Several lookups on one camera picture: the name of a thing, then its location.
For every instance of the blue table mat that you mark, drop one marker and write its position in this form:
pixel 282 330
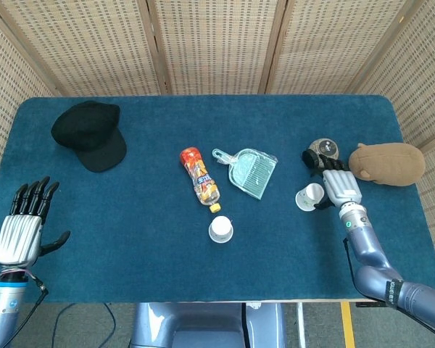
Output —
pixel 166 261

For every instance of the white table leg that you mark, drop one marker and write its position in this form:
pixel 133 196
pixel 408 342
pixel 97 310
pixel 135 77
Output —
pixel 301 326

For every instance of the glass jar black lid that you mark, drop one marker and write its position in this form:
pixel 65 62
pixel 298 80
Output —
pixel 326 146

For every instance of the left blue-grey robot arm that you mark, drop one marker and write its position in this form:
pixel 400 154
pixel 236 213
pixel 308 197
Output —
pixel 3 308

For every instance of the mint dustpan with brush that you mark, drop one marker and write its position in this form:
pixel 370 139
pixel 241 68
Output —
pixel 252 174

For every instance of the yellow floor tape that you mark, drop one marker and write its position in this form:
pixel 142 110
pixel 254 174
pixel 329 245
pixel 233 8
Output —
pixel 348 326

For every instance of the black cap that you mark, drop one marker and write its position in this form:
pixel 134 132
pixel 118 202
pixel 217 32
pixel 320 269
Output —
pixel 90 137

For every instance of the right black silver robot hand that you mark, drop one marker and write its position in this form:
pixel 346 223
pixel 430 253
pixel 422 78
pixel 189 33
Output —
pixel 340 185

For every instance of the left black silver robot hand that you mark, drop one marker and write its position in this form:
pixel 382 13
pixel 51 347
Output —
pixel 20 235

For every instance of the blue-grey robot torso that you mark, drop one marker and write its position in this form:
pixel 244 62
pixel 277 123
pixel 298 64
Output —
pixel 203 326

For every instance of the plastic bottle orange label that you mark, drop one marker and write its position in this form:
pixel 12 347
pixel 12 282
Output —
pixel 202 177

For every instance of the brown plush toy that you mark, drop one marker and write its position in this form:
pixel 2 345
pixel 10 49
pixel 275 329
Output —
pixel 388 163

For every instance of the woven folding screen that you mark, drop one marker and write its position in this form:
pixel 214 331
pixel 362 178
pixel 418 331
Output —
pixel 217 47

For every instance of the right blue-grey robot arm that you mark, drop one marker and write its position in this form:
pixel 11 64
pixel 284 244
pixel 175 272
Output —
pixel 369 253

